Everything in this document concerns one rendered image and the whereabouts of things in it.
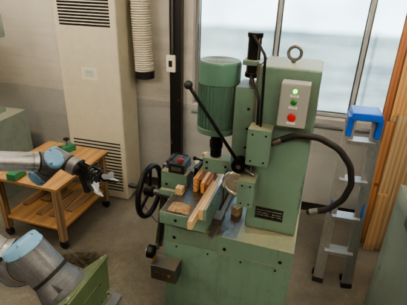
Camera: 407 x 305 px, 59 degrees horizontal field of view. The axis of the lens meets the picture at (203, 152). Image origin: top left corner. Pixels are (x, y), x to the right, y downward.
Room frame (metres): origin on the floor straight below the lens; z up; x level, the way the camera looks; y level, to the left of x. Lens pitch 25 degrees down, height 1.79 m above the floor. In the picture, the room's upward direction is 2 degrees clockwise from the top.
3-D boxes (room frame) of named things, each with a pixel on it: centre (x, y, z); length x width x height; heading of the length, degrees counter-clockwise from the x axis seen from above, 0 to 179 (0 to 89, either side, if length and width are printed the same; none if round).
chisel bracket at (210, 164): (1.47, -0.07, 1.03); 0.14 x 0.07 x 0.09; 73
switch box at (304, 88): (1.25, -0.32, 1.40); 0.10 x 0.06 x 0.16; 73
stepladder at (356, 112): (1.90, -0.91, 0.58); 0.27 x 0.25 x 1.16; 166
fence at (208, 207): (1.50, -0.10, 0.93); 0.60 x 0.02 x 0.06; 163
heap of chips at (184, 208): (1.30, 0.09, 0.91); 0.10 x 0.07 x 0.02; 73
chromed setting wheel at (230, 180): (1.32, -0.14, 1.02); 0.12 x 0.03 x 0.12; 73
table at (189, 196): (1.54, 0.04, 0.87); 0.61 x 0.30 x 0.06; 163
